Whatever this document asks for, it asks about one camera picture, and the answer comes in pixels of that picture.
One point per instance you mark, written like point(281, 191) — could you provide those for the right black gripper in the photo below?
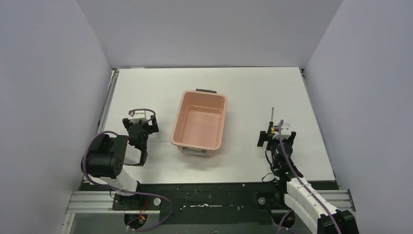
point(263, 137)

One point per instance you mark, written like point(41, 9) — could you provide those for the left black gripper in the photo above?
point(140, 126)

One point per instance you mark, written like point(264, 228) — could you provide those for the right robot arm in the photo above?
point(296, 193)

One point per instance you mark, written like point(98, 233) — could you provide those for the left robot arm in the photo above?
point(108, 152)

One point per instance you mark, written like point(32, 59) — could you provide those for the black and yellow screwdriver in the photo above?
point(271, 123)

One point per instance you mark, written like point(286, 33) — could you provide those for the pink plastic bin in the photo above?
point(199, 124)

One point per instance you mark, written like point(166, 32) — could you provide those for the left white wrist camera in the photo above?
point(138, 115)

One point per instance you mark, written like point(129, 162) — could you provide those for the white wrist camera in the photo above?
point(284, 133)
point(138, 115)

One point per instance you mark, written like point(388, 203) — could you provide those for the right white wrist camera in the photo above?
point(284, 133)

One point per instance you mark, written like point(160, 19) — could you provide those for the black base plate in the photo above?
point(203, 203)

